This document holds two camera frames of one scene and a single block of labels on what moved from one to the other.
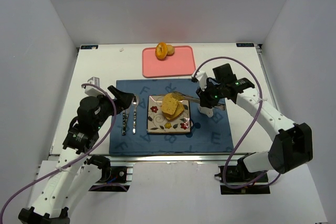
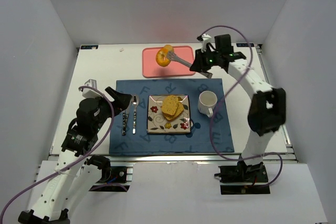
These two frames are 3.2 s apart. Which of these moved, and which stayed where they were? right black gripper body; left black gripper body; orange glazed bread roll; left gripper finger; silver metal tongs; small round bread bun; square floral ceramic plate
Moved: right black gripper body; silver metal tongs; orange glazed bread roll
Stayed: square floral ceramic plate; small round bread bun; left black gripper body; left gripper finger
